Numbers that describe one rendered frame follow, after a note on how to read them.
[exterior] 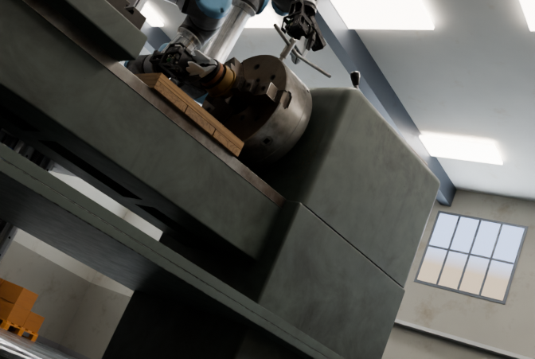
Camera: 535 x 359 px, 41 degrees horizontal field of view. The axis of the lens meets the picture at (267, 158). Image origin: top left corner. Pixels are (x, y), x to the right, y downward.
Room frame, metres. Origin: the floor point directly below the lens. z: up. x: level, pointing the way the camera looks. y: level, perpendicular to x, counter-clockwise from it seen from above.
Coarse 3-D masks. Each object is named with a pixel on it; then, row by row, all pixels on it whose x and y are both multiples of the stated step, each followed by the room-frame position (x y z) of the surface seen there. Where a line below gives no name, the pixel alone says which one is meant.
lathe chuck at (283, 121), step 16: (256, 64) 1.83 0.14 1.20; (272, 64) 1.78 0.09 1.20; (256, 80) 1.81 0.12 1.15; (272, 80) 1.76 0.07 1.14; (288, 80) 1.73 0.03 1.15; (304, 96) 1.78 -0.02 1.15; (240, 112) 1.81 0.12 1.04; (256, 112) 1.76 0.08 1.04; (272, 112) 1.72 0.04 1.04; (288, 112) 1.74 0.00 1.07; (240, 128) 1.79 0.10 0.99; (256, 128) 1.74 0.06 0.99; (272, 128) 1.74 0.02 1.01; (288, 128) 1.76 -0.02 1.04; (256, 144) 1.77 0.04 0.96; (272, 144) 1.78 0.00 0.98; (240, 160) 1.85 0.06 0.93; (256, 160) 1.83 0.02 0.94
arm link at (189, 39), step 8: (184, 24) 2.01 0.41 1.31; (192, 24) 2.00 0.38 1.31; (184, 32) 2.01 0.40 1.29; (192, 32) 2.00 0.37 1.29; (200, 32) 2.01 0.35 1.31; (208, 32) 2.00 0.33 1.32; (216, 32) 2.02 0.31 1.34; (176, 40) 2.01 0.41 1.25; (184, 40) 2.01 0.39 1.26; (192, 40) 2.02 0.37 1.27; (200, 40) 2.02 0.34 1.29; (208, 40) 2.05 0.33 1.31; (192, 48) 2.03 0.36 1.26; (200, 48) 2.05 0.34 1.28
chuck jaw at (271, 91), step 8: (240, 80) 1.73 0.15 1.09; (248, 80) 1.73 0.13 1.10; (232, 88) 1.74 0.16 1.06; (240, 88) 1.74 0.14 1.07; (248, 88) 1.72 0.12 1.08; (256, 88) 1.73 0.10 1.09; (264, 88) 1.71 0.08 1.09; (272, 88) 1.71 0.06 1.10; (240, 96) 1.77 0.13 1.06; (248, 96) 1.75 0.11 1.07; (256, 96) 1.73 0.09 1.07; (264, 96) 1.72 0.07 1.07; (272, 96) 1.72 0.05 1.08; (280, 96) 1.72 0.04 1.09; (288, 96) 1.74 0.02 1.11; (248, 104) 1.80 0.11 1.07
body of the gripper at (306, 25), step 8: (296, 0) 1.95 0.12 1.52; (296, 8) 1.95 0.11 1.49; (304, 8) 1.97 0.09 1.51; (312, 8) 1.96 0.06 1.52; (288, 16) 1.95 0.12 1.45; (296, 16) 1.93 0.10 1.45; (304, 16) 1.93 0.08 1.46; (288, 24) 1.97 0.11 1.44; (296, 24) 1.92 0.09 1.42; (304, 24) 1.94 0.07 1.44; (288, 32) 1.96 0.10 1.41; (296, 32) 1.96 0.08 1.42; (304, 32) 1.94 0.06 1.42
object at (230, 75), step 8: (224, 64) 1.74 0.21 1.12; (216, 72) 1.71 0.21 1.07; (224, 72) 1.73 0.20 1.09; (232, 72) 1.75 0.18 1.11; (200, 80) 1.74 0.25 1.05; (208, 80) 1.72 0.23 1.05; (216, 80) 1.72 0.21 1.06; (224, 80) 1.72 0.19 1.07; (232, 80) 1.74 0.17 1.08; (208, 88) 1.75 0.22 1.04; (216, 88) 1.74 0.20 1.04; (224, 88) 1.74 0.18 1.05; (216, 96) 1.77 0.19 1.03; (224, 96) 1.78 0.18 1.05
